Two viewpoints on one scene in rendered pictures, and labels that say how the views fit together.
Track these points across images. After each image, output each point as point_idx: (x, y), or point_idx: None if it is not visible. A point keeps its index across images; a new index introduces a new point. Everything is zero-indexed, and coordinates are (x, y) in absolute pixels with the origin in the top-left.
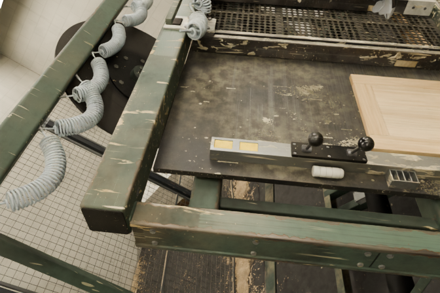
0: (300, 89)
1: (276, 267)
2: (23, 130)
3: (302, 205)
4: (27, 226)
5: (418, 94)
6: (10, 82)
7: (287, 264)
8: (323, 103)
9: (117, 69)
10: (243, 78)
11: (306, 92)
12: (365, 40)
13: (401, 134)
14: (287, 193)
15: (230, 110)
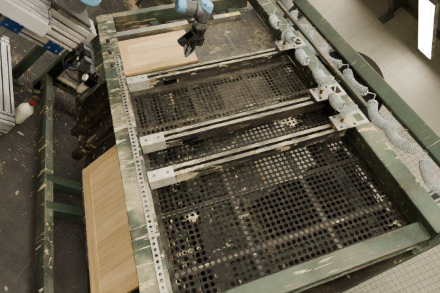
0: (219, 49)
1: (208, 227)
2: (315, 20)
3: None
4: (431, 262)
5: (164, 58)
6: None
7: (201, 224)
8: (207, 45)
9: (336, 81)
10: (247, 46)
11: (216, 48)
12: (192, 96)
13: (173, 37)
14: (219, 288)
15: (243, 31)
